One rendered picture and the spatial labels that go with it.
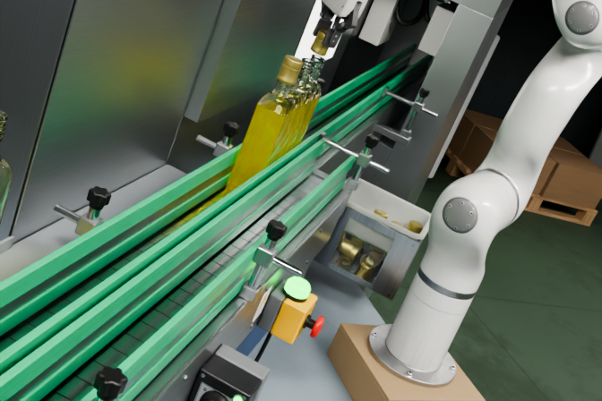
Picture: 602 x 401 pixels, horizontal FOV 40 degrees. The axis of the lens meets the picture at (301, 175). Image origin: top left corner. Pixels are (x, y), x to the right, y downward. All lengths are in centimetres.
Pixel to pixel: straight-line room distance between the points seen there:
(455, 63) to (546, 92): 109
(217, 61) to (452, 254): 56
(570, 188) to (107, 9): 503
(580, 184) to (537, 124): 449
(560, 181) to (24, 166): 497
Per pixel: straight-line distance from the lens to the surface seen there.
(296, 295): 140
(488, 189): 149
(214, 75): 150
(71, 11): 106
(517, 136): 150
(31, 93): 111
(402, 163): 263
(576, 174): 590
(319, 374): 171
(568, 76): 149
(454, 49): 254
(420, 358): 167
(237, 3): 147
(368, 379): 164
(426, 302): 161
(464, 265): 156
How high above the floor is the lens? 168
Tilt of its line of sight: 21 degrees down
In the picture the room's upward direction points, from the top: 23 degrees clockwise
